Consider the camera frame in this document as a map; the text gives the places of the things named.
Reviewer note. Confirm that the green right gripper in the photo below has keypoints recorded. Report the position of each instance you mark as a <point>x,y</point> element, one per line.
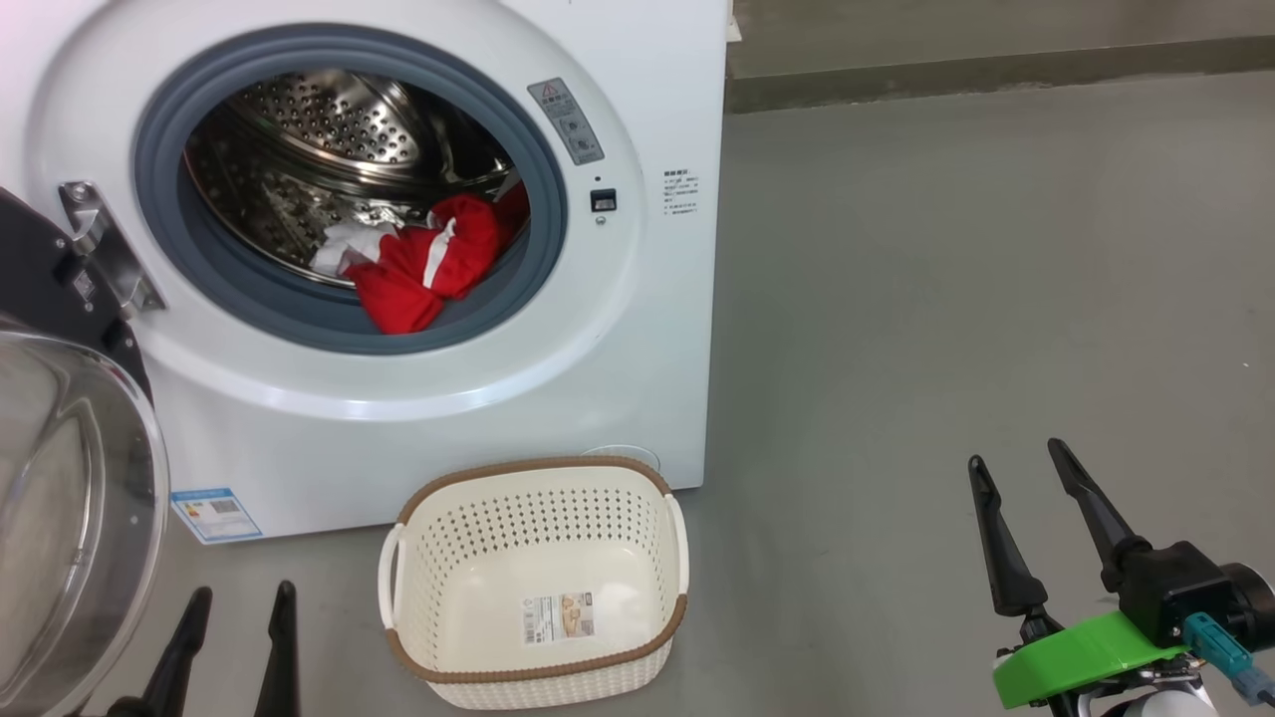
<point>1076,662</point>

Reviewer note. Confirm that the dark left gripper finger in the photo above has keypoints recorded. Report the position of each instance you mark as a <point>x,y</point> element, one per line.
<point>179,657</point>
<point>281,657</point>

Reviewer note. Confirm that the black round glass washer door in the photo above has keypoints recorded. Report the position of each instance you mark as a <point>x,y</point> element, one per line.
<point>80,498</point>

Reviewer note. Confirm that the red basketball jersey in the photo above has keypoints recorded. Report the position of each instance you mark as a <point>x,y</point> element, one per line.
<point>408,279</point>

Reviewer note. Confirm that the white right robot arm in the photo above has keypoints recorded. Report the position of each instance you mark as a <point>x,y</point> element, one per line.
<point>1160,709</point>

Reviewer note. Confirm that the cream perforated laundry basket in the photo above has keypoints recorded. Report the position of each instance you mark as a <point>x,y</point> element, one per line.
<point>428,617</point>

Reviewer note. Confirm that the printed label sticker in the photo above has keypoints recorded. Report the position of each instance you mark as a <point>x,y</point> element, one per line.
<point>558,617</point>

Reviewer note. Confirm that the metal door hinge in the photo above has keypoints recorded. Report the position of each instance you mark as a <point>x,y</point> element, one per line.
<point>100,239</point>

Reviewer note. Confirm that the white front-load washing machine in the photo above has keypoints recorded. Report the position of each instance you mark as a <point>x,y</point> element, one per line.
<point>598,349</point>

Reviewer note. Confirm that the grey rubber door gasket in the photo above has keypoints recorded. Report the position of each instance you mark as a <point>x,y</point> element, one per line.
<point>157,179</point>

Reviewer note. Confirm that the stainless steel washing machine drum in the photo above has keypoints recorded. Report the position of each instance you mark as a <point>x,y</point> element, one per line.
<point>329,119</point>

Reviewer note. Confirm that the blue energy label sticker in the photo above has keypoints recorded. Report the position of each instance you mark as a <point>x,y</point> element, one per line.
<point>214,513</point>

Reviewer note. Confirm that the grey warning sticker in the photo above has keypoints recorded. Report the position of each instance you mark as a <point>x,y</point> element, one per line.
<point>568,124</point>

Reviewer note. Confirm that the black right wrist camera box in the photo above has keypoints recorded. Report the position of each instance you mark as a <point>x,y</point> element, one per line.
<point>1175,593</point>

